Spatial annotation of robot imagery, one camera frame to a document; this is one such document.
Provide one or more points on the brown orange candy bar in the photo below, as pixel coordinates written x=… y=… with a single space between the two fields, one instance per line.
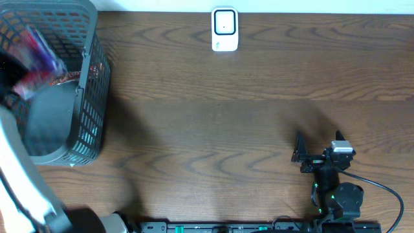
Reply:
x=66 y=78

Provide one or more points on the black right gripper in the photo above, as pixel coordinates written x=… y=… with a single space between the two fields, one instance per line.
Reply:
x=313 y=162

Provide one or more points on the dark grey plastic basket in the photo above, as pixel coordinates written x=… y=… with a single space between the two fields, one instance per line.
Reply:
x=63 y=124

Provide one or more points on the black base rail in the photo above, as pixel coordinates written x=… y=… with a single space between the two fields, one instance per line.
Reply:
x=279 y=226

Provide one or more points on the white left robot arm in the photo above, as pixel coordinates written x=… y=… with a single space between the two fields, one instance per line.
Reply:
x=27 y=202

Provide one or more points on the red purple snack bag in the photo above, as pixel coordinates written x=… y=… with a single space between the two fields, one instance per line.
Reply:
x=41 y=64

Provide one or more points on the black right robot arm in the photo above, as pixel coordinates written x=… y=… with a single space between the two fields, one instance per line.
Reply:
x=337 y=201

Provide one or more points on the white barcode scanner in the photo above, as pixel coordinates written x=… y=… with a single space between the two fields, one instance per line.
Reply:
x=225 y=29

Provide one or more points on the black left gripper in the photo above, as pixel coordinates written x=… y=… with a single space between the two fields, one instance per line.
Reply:
x=4 y=76

